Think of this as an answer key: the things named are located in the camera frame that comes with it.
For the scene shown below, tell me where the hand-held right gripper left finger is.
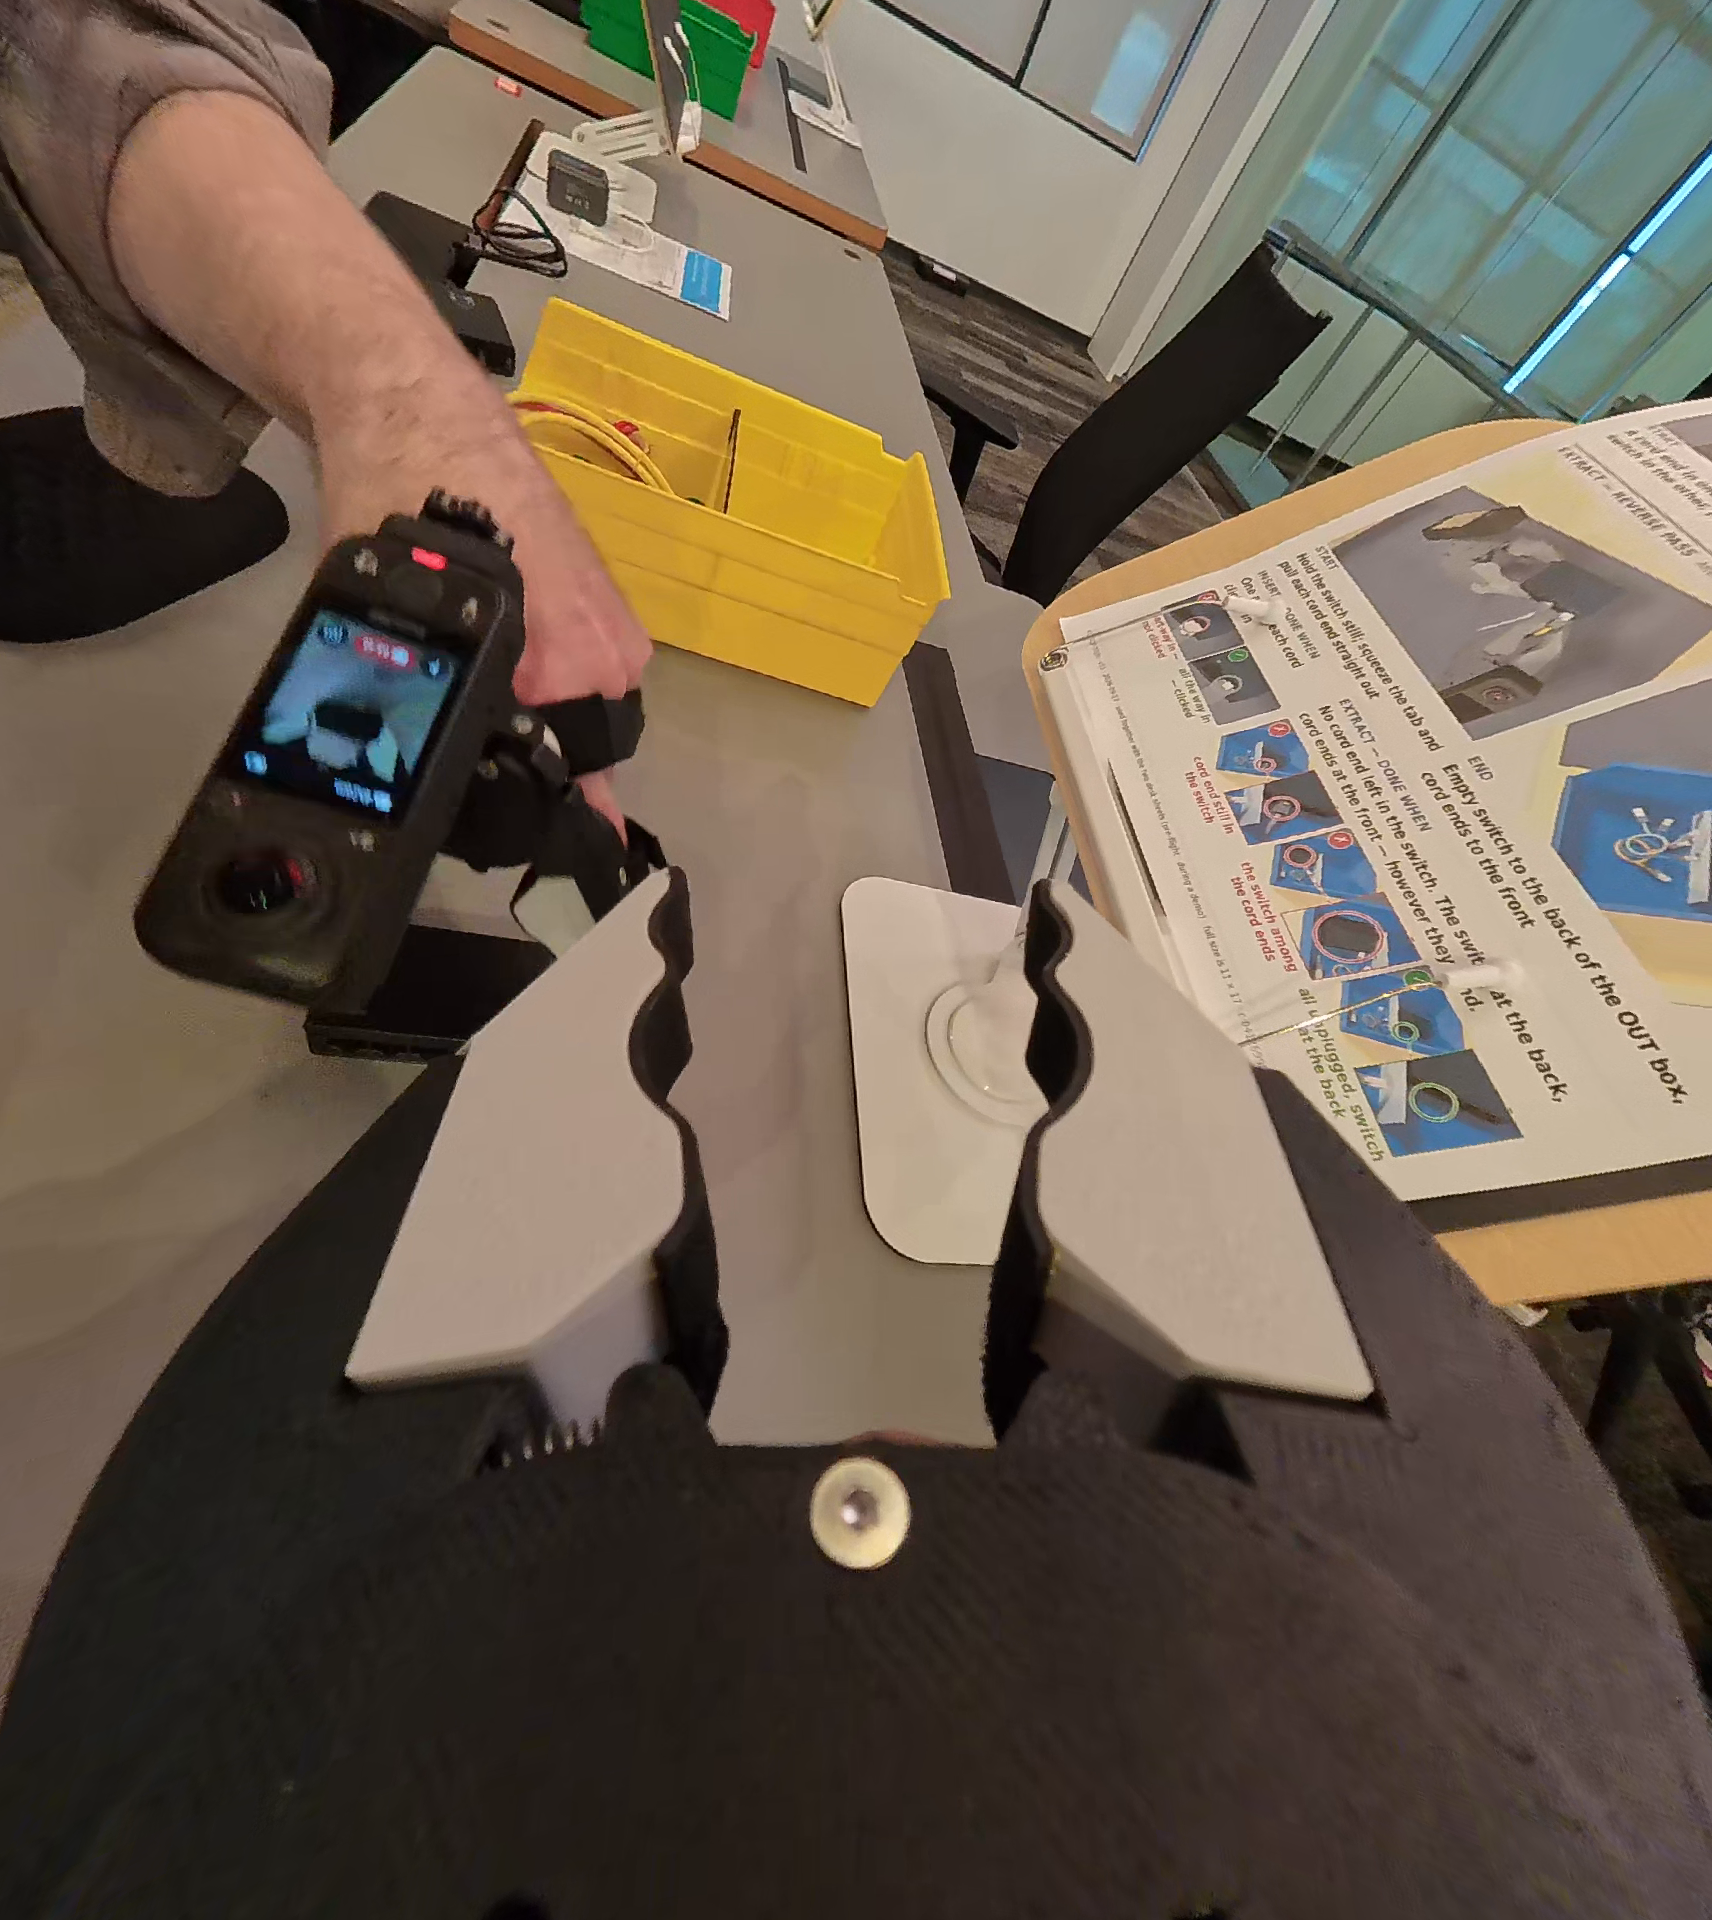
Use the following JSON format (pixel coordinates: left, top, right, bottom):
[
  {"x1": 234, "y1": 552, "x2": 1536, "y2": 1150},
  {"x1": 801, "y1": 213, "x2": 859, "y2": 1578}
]
[{"x1": 341, "y1": 867, "x2": 729, "y2": 1430}]

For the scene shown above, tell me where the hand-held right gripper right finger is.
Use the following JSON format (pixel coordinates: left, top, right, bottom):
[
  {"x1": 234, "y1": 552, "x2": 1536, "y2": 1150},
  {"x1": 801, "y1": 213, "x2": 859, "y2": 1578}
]
[{"x1": 982, "y1": 876, "x2": 1378, "y2": 1425}]

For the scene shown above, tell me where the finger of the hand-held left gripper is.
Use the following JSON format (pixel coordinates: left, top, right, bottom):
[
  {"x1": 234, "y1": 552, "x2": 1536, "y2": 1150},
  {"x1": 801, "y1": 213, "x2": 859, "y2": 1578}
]
[{"x1": 514, "y1": 873, "x2": 603, "y2": 962}]

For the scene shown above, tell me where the yellow plastic bin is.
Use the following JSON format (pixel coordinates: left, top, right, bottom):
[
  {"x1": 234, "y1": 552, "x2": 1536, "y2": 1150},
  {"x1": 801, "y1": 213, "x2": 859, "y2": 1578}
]
[{"x1": 508, "y1": 296, "x2": 952, "y2": 711}]

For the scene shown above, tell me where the yellow ethernet cable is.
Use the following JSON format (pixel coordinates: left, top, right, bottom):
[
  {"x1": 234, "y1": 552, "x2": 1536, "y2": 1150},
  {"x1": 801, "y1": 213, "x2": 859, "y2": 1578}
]
[{"x1": 514, "y1": 392, "x2": 678, "y2": 500}]

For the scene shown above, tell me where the person's left forearm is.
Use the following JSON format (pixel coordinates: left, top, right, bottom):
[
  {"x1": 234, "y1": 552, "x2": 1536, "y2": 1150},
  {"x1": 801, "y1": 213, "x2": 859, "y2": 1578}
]
[{"x1": 106, "y1": 42, "x2": 574, "y2": 528}]

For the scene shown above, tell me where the person's left hand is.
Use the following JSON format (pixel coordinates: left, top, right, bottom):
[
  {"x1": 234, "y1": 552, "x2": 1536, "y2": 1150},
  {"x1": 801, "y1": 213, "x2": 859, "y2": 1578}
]
[{"x1": 488, "y1": 451, "x2": 657, "y2": 852}]

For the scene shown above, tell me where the white document stand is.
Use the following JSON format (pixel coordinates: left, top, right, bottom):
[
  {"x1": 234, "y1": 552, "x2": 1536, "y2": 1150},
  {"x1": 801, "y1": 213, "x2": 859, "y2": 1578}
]
[{"x1": 840, "y1": 636, "x2": 1248, "y2": 1267}]

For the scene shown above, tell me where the instruction sheet on stand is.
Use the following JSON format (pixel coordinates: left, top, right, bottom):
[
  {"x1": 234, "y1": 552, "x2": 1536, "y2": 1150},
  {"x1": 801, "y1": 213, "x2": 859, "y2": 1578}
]
[{"x1": 1019, "y1": 420, "x2": 1712, "y2": 1310}]

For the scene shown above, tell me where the printed instruction sheet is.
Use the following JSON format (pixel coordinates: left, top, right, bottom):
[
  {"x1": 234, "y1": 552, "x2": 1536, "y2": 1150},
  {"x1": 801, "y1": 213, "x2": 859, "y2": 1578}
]
[{"x1": 1042, "y1": 392, "x2": 1712, "y2": 1203}]

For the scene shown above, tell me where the black flat device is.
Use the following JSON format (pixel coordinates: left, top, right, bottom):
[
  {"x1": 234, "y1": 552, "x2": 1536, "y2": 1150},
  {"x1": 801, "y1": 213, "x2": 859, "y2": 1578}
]
[{"x1": 364, "y1": 193, "x2": 516, "y2": 379}]

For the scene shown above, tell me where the black office chair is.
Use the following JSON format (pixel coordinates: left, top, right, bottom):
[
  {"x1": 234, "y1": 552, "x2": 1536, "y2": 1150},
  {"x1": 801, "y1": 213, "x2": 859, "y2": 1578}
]
[{"x1": 998, "y1": 247, "x2": 1329, "y2": 610}]

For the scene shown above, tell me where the grey desk with wooden edge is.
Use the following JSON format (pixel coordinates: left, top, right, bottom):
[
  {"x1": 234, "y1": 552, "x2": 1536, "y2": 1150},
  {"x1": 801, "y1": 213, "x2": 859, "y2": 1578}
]
[{"x1": 450, "y1": 0, "x2": 891, "y2": 252}]

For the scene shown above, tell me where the green plastic bin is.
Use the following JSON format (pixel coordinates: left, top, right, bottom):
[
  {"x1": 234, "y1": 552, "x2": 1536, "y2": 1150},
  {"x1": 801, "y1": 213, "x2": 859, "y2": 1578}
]
[{"x1": 577, "y1": 0, "x2": 759, "y2": 122}]

